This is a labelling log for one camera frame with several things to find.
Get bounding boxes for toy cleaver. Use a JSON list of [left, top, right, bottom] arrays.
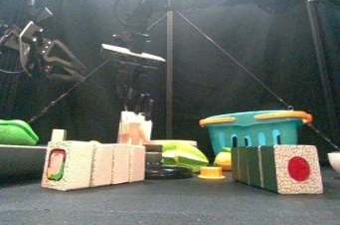
[[120, 111, 155, 127]]

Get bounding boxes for white carton with orange stripes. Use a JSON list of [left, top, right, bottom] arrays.
[[116, 120, 155, 146]]

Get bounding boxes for small white toy block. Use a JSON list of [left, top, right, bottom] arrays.
[[51, 128, 68, 143]]

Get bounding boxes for bright green toy food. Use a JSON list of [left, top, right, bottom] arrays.
[[0, 118, 42, 146]]

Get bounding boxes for green toy vegetable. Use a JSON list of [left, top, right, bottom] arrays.
[[162, 141, 210, 173]]

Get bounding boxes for white sushi roll green centre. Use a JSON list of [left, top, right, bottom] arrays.
[[40, 139, 148, 192]]

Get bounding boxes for black round plate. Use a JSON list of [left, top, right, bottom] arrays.
[[144, 143, 194, 181]]

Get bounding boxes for yellow green toy fruit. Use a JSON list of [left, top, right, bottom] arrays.
[[214, 146, 234, 172]]

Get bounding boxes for teal basket orange rim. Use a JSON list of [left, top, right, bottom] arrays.
[[198, 110, 314, 167]]

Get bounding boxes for sushi roll red centre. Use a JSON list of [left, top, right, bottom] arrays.
[[230, 144, 326, 195]]

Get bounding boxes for white toy bowl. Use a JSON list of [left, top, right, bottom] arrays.
[[327, 151, 340, 174]]

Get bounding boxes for thin diagonal cord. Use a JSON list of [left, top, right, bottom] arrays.
[[174, 9, 340, 152], [26, 11, 171, 124]]

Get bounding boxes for black frame pole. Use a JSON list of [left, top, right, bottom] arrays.
[[166, 0, 175, 139]]

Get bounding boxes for small yellow ring cap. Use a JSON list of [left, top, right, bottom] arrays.
[[196, 165, 227, 180]]

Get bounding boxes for black frame post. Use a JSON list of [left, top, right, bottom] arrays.
[[304, 0, 334, 153]]

